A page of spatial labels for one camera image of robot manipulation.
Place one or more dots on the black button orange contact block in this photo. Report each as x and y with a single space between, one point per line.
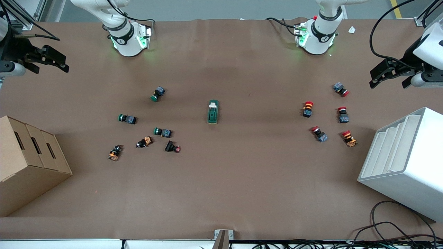
145 141
115 153

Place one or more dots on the red mushroom button orange block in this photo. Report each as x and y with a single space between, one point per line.
349 138

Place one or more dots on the green terminal block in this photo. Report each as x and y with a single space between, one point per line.
213 112

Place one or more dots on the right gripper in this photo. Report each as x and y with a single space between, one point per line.
14 49

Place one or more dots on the black switch red tip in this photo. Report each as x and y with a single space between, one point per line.
171 146

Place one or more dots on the green push button switch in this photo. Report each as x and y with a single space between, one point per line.
163 132
128 119
158 93

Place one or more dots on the white paper scrap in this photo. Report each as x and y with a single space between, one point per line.
352 29

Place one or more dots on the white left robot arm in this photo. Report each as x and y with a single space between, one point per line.
318 41

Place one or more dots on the brown cardboard box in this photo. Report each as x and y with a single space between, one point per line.
31 166

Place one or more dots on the aluminium frame profile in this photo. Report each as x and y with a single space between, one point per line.
424 15
33 14

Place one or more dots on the white table edge rail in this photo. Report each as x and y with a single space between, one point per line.
69 245

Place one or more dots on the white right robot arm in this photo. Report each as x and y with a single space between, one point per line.
125 44

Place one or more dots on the white tiered plastic bin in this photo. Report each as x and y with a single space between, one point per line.
405 162

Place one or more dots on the red mushroom button black block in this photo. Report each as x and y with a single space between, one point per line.
307 109

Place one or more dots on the grey metal bracket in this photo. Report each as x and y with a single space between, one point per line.
223 237

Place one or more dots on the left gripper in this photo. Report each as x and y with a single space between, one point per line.
409 56

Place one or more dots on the red mushroom button grey block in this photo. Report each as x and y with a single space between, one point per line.
341 89
343 116
319 134

